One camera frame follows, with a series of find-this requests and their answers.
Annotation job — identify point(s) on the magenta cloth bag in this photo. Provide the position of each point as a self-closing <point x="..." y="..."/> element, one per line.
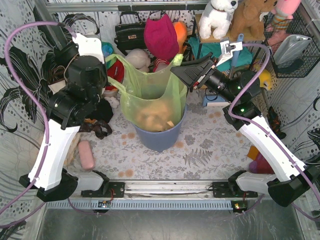
<point x="160" y="38"/>

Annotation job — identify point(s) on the silver foil pouch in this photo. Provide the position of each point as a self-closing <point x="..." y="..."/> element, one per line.
<point x="291" y="48"/>

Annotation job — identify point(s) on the yellow duck plush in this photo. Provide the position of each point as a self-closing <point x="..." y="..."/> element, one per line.
<point x="265" y="77"/>

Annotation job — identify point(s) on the pink rolled cloth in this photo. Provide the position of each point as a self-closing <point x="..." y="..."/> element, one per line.
<point x="86" y="156"/>

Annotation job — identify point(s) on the black orange toy figure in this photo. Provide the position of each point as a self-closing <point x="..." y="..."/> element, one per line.
<point x="275" y="123"/>

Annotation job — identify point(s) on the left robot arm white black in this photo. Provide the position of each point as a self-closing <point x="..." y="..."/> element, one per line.
<point x="66" y="112"/>

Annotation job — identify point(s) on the blue trash bin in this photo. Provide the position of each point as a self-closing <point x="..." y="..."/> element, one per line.
<point x="160" y="141"/>

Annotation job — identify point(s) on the colourful printed cloth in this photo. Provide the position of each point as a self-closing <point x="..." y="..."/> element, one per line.
<point x="107" y="50"/>

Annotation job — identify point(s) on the purple striped sock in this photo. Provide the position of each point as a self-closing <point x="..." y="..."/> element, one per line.
<point x="259" y="164"/>

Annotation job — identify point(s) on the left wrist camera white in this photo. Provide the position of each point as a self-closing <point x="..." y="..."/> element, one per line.
<point x="89" y="46"/>

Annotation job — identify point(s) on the brown teddy bear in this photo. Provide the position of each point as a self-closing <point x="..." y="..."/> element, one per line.
<point x="247" y="15"/>

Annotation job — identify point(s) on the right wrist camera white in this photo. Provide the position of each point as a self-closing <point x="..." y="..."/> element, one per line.
<point x="229" y="51"/>

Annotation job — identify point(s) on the teal folded cloth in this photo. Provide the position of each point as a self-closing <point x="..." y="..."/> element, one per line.
<point x="245" y="56"/>

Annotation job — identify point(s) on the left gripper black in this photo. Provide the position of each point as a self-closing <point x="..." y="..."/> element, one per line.
<point x="81" y="91"/>

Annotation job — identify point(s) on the black hat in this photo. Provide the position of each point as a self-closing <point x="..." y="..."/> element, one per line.
<point x="103" y="112"/>

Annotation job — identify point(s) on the white sheep plush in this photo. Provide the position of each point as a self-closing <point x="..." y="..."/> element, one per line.
<point x="139" y="59"/>

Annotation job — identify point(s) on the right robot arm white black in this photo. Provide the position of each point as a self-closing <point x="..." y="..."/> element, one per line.
<point x="291" y="178"/>

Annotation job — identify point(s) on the pink white plush doll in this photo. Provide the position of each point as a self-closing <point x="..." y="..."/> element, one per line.
<point x="160" y="64"/>

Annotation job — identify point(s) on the orange checkered towel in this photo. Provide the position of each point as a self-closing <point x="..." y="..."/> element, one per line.
<point x="70" y="154"/>

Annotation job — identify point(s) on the green trash bag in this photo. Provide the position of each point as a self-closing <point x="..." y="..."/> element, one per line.
<point x="139" y="89"/>

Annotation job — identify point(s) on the black leather handbag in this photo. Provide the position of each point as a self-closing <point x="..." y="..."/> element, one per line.
<point x="130" y="36"/>

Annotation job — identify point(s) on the black wire basket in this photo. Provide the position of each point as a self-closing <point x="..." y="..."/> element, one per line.
<point x="304" y="64"/>

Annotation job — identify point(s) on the white dog plush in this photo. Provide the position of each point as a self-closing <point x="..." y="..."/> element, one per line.
<point x="216" y="18"/>

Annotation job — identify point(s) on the brown patterned sandal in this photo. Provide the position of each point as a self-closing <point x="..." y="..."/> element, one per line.
<point x="100" y="127"/>

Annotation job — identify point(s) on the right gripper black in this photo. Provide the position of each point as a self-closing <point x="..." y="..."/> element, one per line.
<point x="204" y="75"/>

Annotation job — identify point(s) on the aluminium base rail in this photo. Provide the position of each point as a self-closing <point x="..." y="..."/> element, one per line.
<point x="160" y="195"/>

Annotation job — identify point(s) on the cream canvas tote bag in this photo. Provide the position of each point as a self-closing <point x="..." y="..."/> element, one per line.
<point x="57" y="85"/>

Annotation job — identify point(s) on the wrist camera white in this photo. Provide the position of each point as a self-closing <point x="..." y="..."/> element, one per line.
<point x="89" y="46"/>
<point x="229" y="51"/>

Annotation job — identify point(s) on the pink plush toy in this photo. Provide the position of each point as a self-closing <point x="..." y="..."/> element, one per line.
<point x="282" y="14"/>

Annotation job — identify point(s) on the orange plush toy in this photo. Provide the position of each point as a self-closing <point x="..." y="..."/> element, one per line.
<point x="181" y="33"/>

